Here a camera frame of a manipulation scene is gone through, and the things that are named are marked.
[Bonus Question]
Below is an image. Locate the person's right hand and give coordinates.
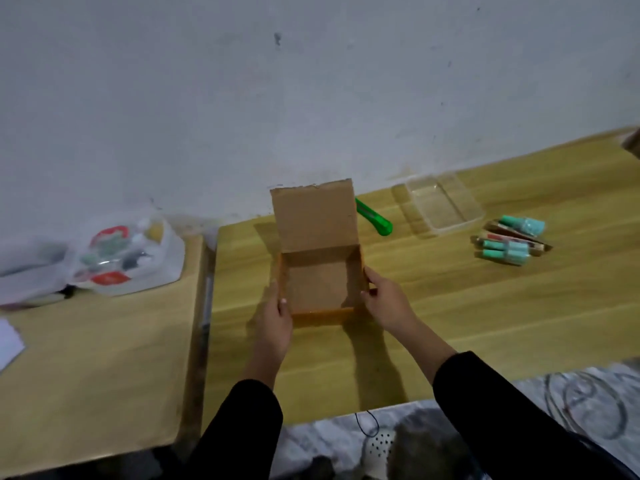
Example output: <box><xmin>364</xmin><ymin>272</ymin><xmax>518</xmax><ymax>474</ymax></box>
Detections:
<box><xmin>360</xmin><ymin>266</ymin><xmax>424</xmax><ymax>341</ymax></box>

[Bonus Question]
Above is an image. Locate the person's left hand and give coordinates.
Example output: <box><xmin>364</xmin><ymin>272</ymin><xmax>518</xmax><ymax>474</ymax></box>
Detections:
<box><xmin>251</xmin><ymin>280</ymin><xmax>294</xmax><ymax>371</ymax></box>

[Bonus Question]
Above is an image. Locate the brown cardboard box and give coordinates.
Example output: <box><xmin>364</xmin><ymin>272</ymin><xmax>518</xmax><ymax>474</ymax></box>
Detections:
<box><xmin>270</xmin><ymin>179</ymin><xmax>370</xmax><ymax>327</ymax></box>

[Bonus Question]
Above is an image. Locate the person's left forearm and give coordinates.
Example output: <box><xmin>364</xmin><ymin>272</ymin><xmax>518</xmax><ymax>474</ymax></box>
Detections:
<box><xmin>187</xmin><ymin>361</ymin><xmax>285</xmax><ymax>480</ymax></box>

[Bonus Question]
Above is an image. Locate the person's right forearm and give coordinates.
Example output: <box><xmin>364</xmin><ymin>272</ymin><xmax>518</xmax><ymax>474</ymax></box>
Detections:
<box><xmin>398</xmin><ymin>321</ymin><xmax>632</xmax><ymax>480</ymax></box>

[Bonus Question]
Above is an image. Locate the green utility knife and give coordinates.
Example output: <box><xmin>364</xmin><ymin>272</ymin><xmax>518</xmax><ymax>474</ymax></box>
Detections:
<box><xmin>355</xmin><ymin>197</ymin><xmax>394</xmax><ymax>237</ymax></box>

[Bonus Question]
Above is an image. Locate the clear plastic container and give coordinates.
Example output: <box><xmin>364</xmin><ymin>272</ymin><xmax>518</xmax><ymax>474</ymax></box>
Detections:
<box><xmin>403</xmin><ymin>173</ymin><xmax>485</xmax><ymax>236</ymax></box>

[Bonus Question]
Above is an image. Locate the teal nail polish bottle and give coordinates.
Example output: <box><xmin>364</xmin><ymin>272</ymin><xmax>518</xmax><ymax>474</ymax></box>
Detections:
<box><xmin>482</xmin><ymin>249</ymin><xmax>527</xmax><ymax>266</ymax></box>
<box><xmin>498</xmin><ymin>215</ymin><xmax>547</xmax><ymax>239</ymax></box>
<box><xmin>482</xmin><ymin>239</ymin><xmax>531</xmax><ymax>254</ymax></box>

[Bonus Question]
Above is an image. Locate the white perforated slipper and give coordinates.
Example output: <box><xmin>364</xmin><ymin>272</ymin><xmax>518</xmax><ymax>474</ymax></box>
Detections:
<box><xmin>361</xmin><ymin>427</ymin><xmax>399</xmax><ymax>480</ymax></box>

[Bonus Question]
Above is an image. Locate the white plastic bag with items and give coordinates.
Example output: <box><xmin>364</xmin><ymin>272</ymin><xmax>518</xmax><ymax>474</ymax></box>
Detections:
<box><xmin>65</xmin><ymin>215</ymin><xmax>187</xmax><ymax>297</ymax></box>

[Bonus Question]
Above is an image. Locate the grey patterned blanket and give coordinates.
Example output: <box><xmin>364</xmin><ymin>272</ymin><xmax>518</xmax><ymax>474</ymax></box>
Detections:
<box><xmin>270</xmin><ymin>359</ymin><xmax>640</xmax><ymax>480</ymax></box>

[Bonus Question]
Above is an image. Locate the white crumpled plastic bag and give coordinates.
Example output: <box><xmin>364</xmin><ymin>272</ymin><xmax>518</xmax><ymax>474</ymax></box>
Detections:
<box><xmin>0</xmin><ymin>237</ymin><xmax>76</xmax><ymax>311</ymax></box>

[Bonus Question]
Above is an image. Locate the white paper sheet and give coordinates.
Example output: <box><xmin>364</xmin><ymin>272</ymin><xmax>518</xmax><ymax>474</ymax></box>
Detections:
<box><xmin>0</xmin><ymin>317</ymin><xmax>26</xmax><ymax>371</ymax></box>

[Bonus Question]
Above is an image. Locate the black cord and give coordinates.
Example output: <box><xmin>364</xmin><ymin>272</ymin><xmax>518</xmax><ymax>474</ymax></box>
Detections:
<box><xmin>354</xmin><ymin>410</ymin><xmax>381</xmax><ymax>438</ymax></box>

